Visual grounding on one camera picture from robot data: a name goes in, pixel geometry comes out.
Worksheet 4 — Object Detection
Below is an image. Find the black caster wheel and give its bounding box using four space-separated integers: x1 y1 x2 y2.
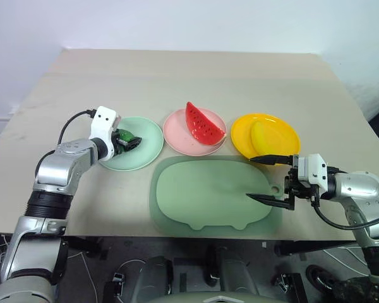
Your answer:
305 264 335 296

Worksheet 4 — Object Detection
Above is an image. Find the dark green translucent mat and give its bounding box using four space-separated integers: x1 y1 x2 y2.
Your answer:
148 155 284 235

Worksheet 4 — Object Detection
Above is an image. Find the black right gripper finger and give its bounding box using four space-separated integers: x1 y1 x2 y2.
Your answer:
245 193 296 211
248 153 294 167

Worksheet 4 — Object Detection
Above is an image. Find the pink round plate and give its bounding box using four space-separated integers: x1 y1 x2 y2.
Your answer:
162 107 227 157

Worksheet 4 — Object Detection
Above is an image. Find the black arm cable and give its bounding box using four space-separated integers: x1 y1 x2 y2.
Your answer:
311 201 379 230
57 109 97 146

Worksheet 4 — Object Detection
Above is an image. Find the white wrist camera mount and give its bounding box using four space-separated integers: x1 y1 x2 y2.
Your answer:
88 106 123 158
297 153 330 193

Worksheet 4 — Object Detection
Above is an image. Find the red toy watermelon slice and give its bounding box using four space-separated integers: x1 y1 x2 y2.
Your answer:
184 101 227 147

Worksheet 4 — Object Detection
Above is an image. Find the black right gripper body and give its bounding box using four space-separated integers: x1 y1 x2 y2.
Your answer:
284 153 320 203

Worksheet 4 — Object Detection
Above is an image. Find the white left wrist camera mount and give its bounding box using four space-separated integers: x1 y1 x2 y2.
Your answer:
88 106 123 158

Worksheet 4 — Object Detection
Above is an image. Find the yellow toy fruit slice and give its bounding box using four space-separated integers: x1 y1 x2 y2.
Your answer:
250 119 293 158

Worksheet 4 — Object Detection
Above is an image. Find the dark green toy vegetable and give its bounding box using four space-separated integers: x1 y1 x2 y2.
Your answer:
117 128 138 142

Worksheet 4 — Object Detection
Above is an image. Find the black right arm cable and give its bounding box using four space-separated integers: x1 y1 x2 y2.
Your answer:
311 201 379 230

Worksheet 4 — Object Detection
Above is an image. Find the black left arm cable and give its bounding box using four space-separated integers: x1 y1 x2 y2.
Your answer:
57 109 97 146

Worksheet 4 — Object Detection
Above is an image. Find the light green round plate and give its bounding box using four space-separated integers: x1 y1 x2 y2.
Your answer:
99 116 164 172

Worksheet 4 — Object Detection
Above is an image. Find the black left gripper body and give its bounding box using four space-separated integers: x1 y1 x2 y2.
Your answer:
109 128 129 157

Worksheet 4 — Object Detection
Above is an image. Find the grey rounded robot body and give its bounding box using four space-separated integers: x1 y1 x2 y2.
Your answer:
135 243 263 303

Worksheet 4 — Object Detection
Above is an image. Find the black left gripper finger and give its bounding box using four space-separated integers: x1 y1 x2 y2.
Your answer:
125 137 144 152

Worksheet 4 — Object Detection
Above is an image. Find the light green cutting board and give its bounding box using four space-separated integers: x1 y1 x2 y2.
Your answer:
155 159 282 232

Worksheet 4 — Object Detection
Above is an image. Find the yellow round plate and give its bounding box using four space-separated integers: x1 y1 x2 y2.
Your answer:
230 113 302 160

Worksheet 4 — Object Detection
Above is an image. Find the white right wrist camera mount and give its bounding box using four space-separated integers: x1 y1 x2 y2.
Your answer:
297 153 330 193

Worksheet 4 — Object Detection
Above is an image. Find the black table frame bar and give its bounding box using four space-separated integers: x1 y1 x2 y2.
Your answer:
62 235 104 254
273 238 364 257

